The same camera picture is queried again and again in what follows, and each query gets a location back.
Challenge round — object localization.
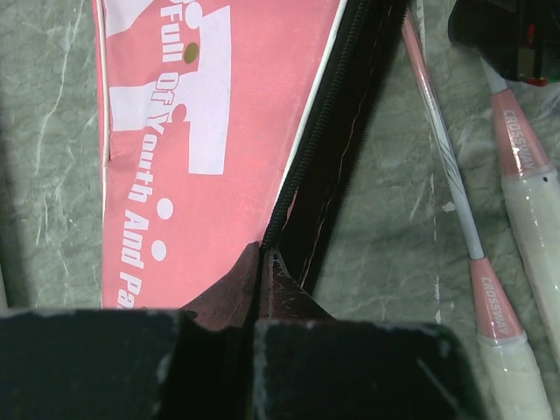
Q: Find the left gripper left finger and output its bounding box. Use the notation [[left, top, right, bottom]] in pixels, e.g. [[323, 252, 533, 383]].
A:
[[1, 243, 260, 419]]

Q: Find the pink racket cover bag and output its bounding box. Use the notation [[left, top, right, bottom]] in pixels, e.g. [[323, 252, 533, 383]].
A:
[[93, 1, 407, 309]]

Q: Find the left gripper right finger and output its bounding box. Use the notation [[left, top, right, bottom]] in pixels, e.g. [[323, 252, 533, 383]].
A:
[[252, 249, 486, 419]]

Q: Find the pink badminton racket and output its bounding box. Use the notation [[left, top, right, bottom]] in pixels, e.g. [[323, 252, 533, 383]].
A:
[[402, 10, 553, 419], [481, 60, 559, 361]]

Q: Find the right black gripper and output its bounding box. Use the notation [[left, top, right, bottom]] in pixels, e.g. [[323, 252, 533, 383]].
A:
[[448, 0, 559, 86]]

